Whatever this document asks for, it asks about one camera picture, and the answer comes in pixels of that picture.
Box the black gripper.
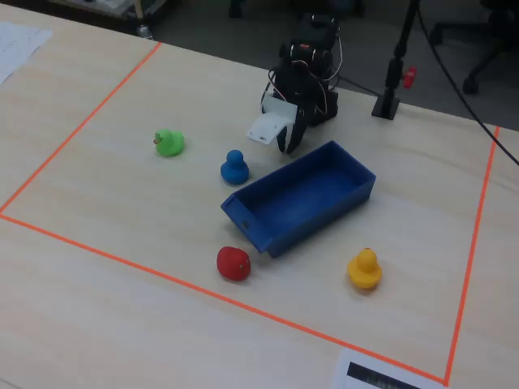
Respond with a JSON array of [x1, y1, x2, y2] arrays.
[[277, 60, 324, 156]]

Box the yellow rubber duck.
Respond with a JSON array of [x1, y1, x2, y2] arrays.
[[346, 247, 384, 290]]

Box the blue rubber duck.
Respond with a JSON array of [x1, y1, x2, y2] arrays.
[[220, 149, 250, 186]]

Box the blue plastic box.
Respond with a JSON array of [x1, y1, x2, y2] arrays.
[[220, 139, 377, 259]]

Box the green rubber duck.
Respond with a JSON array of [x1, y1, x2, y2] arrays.
[[152, 128, 186, 158]]

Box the red rubber duck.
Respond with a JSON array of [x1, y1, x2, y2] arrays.
[[216, 246, 251, 284]]

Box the orange tape strip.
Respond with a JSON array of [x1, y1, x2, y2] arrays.
[[443, 126, 500, 387], [0, 212, 448, 385], [0, 41, 163, 215]]

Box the black office chair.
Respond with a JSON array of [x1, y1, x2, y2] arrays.
[[429, 0, 519, 95]]

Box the white paper with black print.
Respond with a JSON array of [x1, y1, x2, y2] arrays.
[[330, 347, 447, 389]]

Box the white printed paper sheet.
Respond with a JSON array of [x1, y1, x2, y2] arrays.
[[0, 20, 54, 86]]

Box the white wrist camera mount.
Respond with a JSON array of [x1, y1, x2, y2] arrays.
[[245, 92, 299, 146]]

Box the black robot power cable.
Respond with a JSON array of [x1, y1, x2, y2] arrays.
[[337, 75, 383, 97]]

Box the red white servo wires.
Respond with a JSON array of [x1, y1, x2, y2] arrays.
[[265, 34, 345, 118]]

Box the black camera stand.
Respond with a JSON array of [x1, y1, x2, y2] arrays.
[[371, 0, 421, 120]]

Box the black hanging cable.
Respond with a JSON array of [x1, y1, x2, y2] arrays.
[[416, 0, 519, 166]]

